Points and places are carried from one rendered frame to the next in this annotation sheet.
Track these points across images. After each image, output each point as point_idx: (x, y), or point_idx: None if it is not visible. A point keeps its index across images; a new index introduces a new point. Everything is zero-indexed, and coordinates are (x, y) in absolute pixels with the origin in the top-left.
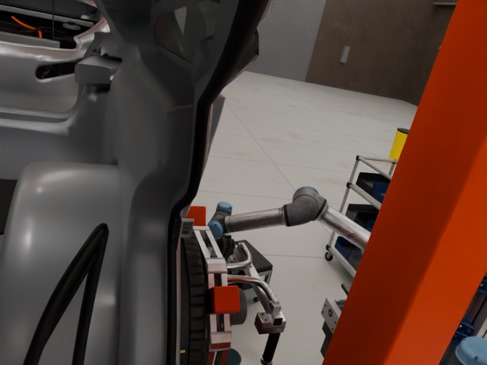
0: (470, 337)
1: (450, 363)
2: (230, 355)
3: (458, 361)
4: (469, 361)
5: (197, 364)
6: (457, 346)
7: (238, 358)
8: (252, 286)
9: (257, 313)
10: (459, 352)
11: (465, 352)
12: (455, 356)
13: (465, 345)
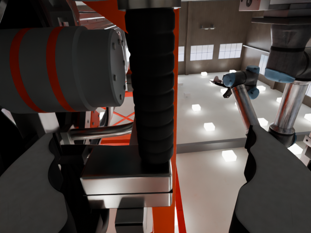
0: (285, 82)
1: (279, 59)
2: (94, 0)
3: (270, 67)
4: (264, 73)
5: None
6: (282, 74)
7: (107, 0)
8: (134, 116)
9: (128, 91)
10: (270, 74)
11: (267, 76)
12: (274, 68)
13: (271, 80)
